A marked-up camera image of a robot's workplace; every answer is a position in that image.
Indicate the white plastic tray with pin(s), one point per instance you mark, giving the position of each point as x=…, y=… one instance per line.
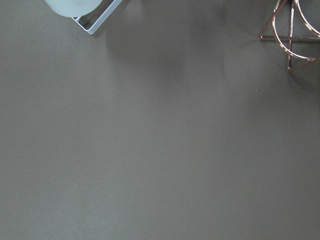
x=92, y=21

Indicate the white round plate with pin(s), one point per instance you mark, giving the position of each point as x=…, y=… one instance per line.
x=73, y=8

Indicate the copper wire bottle rack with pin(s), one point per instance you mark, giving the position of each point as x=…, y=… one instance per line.
x=308, y=13

